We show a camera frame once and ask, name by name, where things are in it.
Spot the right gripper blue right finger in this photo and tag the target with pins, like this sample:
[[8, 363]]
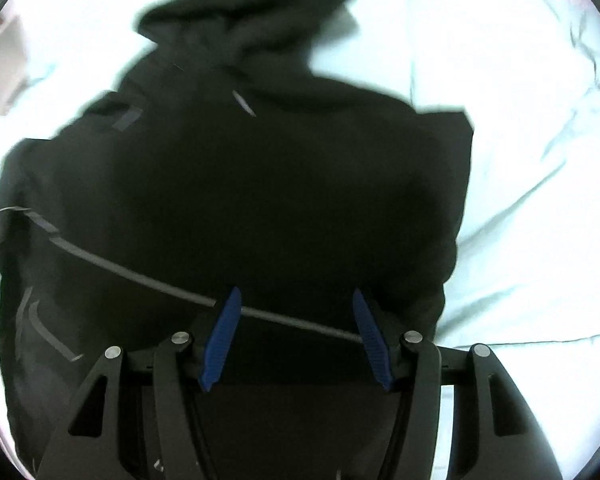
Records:
[[374, 343]]

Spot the black hooded jacket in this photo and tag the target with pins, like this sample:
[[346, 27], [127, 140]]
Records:
[[220, 161]]

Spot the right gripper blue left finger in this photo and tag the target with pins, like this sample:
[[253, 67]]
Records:
[[217, 344]]

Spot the light blue bed sheet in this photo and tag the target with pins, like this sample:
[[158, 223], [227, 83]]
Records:
[[527, 72]]

